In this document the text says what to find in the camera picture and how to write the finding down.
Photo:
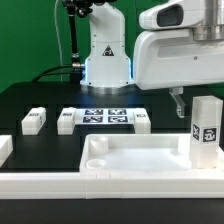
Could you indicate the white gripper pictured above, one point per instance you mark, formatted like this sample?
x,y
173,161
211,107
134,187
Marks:
x,y
182,44

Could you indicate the white desk top tray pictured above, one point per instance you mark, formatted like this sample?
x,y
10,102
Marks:
x,y
114,153

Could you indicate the fiducial marker sheet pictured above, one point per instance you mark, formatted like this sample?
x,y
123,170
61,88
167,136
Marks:
x,y
104,116

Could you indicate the white left fence piece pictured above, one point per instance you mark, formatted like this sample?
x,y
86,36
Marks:
x,y
6,148

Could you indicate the white front fence rail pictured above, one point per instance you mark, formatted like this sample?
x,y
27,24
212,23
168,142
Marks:
x,y
124,186

